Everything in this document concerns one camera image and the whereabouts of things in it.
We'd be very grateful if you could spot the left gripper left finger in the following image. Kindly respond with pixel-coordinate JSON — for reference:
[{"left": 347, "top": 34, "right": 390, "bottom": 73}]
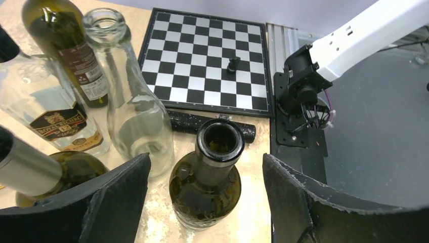
[{"left": 1, "top": 153, "right": 151, "bottom": 242}]

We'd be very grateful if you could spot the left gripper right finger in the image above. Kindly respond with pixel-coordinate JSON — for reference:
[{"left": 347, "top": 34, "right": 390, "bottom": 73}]
[{"left": 262, "top": 154, "right": 428, "bottom": 242}]

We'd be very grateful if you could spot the dark wine bottle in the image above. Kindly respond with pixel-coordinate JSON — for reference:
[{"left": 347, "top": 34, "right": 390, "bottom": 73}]
[
  {"left": 21, "top": 1, "right": 108, "bottom": 108},
  {"left": 169, "top": 118, "right": 245, "bottom": 231}
]

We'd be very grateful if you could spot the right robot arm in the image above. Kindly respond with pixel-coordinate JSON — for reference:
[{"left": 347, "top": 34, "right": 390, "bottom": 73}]
[{"left": 277, "top": 1, "right": 428, "bottom": 133}]

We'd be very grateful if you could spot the green wine bottle silver neck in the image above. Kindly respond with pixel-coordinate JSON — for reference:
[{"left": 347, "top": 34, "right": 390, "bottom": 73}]
[{"left": 1, "top": 127, "right": 109, "bottom": 207}]

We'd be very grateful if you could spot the clear empty glass bottle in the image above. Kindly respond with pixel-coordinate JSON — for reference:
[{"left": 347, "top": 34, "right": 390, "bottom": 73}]
[{"left": 82, "top": 8, "right": 175, "bottom": 180}]

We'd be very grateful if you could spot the clear whisky bottle black cap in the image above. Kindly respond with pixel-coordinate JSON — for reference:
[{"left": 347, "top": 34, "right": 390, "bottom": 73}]
[{"left": 1, "top": 29, "right": 110, "bottom": 156}]

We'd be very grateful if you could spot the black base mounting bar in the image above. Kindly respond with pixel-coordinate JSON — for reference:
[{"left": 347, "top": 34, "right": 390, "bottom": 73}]
[{"left": 270, "top": 72, "right": 328, "bottom": 184}]

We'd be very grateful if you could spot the black microphone silver head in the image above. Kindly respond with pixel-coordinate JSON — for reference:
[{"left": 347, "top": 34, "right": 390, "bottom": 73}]
[{"left": 167, "top": 110, "right": 256, "bottom": 143}]

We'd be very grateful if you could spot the black chess piece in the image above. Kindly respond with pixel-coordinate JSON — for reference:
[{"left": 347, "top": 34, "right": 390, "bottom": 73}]
[{"left": 227, "top": 56, "right": 241, "bottom": 74}]

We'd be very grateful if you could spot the black white chessboard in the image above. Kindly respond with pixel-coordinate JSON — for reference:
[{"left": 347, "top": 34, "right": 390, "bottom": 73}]
[{"left": 138, "top": 8, "right": 274, "bottom": 117}]

